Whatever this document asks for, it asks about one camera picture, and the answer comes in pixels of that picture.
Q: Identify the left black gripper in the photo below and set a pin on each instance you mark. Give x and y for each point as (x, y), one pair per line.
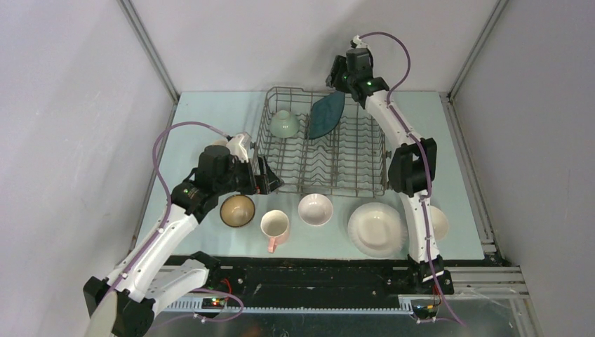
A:
(266, 182)

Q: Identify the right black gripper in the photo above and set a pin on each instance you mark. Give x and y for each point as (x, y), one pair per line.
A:
(334, 78)

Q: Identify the teal square plate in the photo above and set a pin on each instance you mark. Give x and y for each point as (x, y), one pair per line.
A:
(325, 115)

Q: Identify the pale green ceramic bowl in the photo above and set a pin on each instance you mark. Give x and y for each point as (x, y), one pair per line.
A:
(284, 124)

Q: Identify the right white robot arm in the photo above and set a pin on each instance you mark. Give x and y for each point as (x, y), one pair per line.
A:
(413, 166)

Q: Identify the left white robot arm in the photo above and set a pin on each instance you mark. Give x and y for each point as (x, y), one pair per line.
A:
(126, 302)

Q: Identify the pink mug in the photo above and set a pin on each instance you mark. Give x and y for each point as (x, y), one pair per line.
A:
(275, 225)

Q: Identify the brown rimmed tan bowl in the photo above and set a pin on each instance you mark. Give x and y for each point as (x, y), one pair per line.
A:
(237, 211)

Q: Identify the pink white bowl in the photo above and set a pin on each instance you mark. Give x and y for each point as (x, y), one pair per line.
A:
(315, 209)

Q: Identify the yellow green mug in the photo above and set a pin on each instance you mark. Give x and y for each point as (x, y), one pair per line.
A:
(220, 142)

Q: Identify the white scalloped plate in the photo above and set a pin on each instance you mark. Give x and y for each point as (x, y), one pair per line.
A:
(377, 231)

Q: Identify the left controller board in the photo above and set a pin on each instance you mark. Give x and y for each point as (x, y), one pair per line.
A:
(213, 304)

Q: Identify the controller board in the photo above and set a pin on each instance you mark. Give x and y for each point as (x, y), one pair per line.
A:
(425, 312)
(213, 304)

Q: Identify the white ceramic bowl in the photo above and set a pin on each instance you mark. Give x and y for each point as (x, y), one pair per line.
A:
(440, 223)

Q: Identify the right controller board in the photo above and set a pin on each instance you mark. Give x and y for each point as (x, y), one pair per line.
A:
(425, 312)

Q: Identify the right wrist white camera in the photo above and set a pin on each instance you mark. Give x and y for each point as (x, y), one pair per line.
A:
(357, 42)

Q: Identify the wrist white camera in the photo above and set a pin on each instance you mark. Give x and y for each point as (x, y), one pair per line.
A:
(357, 42)
(239, 146)

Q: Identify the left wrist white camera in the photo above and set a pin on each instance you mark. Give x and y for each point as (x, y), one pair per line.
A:
(239, 146)

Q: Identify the grey wire dish rack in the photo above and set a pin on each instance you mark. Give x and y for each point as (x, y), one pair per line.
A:
(350, 161)

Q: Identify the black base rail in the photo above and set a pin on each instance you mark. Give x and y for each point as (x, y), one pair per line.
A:
(315, 284)

